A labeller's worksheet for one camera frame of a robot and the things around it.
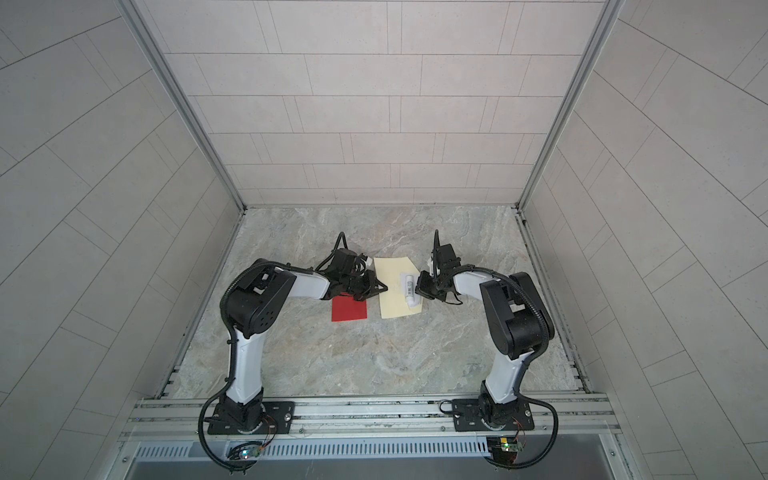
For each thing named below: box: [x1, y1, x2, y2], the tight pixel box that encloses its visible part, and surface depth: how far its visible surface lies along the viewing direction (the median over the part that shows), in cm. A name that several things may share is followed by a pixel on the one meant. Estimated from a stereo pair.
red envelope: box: [331, 292, 367, 322], surface depth 91 cm
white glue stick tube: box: [405, 275, 417, 308], surface depth 93 cm
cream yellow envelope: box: [373, 256, 423, 319], surface depth 95 cm
